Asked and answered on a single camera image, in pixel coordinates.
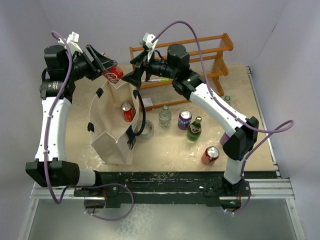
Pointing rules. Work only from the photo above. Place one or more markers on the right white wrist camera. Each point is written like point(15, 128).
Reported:
point(149, 42)

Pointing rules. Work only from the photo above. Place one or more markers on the red cola can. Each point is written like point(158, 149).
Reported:
point(113, 74)
point(210, 155)
point(128, 111)

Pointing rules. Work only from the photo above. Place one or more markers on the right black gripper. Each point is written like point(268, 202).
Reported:
point(134, 77)

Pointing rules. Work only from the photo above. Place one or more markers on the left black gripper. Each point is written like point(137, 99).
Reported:
point(95, 72)

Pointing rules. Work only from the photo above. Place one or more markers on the clear tape roll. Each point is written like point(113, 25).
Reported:
point(148, 131)

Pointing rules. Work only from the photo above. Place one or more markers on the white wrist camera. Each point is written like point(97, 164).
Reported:
point(149, 42)
point(72, 41)

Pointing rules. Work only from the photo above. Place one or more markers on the green and white pen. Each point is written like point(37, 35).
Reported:
point(158, 80)

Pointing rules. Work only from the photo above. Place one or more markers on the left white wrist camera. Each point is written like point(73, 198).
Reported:
point(72, 41)

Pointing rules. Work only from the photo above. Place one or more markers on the purple soda can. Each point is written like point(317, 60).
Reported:
point(224, 139)

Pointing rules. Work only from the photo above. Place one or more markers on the orange wooden shelf rack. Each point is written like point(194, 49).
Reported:
point(210, 52)

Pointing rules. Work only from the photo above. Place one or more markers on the beige canvas tote bag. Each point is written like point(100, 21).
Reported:
point(108, 129)

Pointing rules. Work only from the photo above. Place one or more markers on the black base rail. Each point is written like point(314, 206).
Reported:
point(174, 187)

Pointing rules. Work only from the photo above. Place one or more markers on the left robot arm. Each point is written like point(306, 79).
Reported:
point(50, 163)

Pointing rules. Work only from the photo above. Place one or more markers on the purple Fanta can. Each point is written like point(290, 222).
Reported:
point(184, 119)

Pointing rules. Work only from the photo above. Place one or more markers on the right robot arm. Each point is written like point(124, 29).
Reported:
point(242, 131)

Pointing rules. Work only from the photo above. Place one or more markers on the white card on shelf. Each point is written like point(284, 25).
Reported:
point(147, 101)

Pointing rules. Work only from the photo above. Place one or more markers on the clear glass bottle green cap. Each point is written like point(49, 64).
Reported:
point(165, 117)

